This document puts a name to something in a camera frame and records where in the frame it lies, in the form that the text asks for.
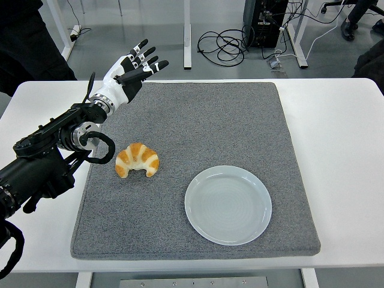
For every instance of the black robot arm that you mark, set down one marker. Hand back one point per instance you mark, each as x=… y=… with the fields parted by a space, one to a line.
x=33 y=171

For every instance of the black computer tower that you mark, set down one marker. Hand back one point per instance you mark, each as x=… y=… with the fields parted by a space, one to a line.
x=264 y=27

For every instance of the grey fabric mat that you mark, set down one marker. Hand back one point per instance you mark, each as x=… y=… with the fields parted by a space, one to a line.
x=210 y=126

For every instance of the person in dark clothes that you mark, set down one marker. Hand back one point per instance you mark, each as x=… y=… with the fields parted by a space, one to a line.
x=27 y=42

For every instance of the pale blue round plate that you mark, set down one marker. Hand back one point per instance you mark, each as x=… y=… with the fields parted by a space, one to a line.
x=228 y=207

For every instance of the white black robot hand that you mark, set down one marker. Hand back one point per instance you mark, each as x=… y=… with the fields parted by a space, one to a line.
x=115 y=85

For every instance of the black fabric object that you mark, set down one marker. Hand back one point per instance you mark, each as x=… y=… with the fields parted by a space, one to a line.
x=370 y=61

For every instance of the white table leg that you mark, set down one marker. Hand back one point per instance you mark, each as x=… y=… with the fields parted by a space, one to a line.
x=83 y=281
x=310 y=279

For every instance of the black office chair base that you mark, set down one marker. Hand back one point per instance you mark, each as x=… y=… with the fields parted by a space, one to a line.
x=330 y=4

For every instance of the golden croissant bread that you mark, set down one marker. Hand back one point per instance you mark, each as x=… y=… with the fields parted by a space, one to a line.
x=141 y=156

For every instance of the white power strip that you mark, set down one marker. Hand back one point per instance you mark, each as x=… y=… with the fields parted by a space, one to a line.
x=75 y=32

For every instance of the grey metal plate with screws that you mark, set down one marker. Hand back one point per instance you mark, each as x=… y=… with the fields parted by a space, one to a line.
x=192 y=282

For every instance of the grey floor socket box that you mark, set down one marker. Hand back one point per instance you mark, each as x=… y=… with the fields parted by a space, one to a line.
x=275 y=64

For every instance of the seated person's legs and shoes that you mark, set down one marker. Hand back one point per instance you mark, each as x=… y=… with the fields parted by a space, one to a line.
x=348 y=29

